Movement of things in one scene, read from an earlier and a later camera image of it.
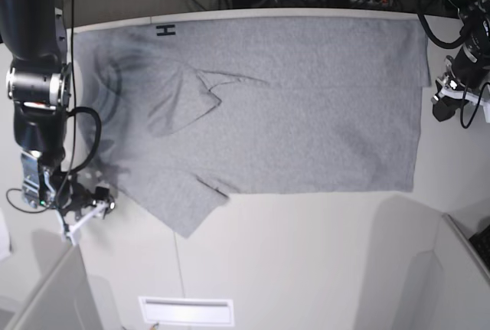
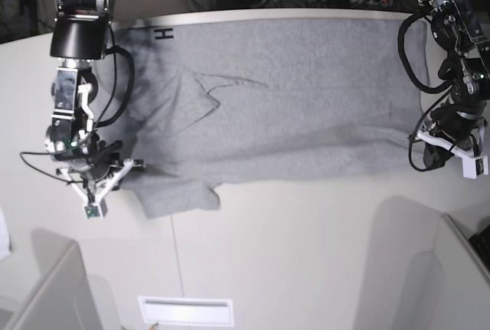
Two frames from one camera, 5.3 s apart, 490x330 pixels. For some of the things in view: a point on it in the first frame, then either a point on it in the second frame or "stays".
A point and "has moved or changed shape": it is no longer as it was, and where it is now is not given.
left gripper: (47, 185) -> (83, 151)
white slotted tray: (182, 311) stays
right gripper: (470, 77) -> (458, 122)
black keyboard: (481, 242) stays
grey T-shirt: (178, 112) has moved or changed shape
